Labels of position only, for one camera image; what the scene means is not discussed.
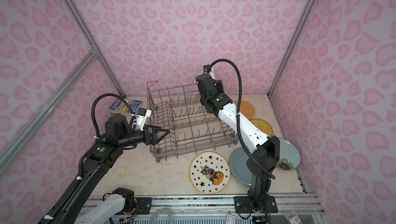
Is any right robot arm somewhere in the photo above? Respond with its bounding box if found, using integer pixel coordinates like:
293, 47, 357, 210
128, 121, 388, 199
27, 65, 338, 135
196, 73, 280, 212

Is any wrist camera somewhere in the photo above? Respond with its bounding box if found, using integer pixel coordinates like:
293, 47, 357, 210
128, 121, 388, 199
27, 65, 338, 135
134, 107, 152, 131
203, 65, 216, 80

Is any cat and stars plate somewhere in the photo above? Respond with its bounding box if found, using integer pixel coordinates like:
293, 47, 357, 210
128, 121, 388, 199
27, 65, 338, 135
189, 151, 231, 195

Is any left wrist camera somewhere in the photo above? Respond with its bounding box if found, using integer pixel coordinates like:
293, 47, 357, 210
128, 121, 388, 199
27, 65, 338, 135
134, 107, 152, 131

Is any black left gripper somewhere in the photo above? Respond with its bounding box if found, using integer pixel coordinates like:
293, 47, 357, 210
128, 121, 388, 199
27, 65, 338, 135
119, 123, 170, 149

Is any pale green plate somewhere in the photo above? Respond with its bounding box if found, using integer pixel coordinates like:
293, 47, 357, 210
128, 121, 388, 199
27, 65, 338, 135
276, 138, 301, 170

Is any clear tubing loop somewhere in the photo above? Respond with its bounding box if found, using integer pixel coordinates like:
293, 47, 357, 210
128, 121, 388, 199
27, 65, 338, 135
148, 207, 174, 224

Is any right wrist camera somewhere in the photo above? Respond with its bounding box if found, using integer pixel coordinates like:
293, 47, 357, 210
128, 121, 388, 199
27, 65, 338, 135
203, 65, 216, 80

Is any colourful book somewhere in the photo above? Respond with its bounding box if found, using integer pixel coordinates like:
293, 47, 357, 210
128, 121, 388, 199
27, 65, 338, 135
109, 99, 142, 114

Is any grey metal frame post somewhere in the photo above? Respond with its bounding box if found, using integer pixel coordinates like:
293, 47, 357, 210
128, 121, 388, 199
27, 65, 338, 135
62, 0, 126, 97

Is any orange woven round tray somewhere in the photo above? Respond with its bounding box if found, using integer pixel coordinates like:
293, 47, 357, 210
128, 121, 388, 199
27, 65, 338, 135
240, 100, 256, 119

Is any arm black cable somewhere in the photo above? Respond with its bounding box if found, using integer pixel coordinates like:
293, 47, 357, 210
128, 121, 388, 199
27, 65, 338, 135
208, 58, 276, 180
43, 93, 137, 224

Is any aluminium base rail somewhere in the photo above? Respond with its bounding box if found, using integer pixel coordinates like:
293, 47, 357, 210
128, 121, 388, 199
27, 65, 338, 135
57, 192, 329, 224

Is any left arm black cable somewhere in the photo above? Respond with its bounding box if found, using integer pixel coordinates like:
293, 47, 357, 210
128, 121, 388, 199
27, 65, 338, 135
43, 93, 137, 224

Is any green bamboo woven tray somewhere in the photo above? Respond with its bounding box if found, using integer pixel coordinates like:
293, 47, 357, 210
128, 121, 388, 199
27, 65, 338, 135
250, 118, 274, 137

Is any grey wire dish rack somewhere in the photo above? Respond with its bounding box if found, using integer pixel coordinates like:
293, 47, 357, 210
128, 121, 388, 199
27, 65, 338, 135
147, 81, 238, 163

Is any grey-blue plate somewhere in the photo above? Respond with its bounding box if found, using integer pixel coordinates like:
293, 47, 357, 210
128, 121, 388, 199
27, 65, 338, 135
229, 147, 252, 186

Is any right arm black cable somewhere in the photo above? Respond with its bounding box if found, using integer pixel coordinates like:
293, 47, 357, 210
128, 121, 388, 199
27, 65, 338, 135
208, 58, 276, 180

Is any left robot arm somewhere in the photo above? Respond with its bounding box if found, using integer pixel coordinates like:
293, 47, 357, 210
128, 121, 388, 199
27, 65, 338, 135
39, 115, 170, 224

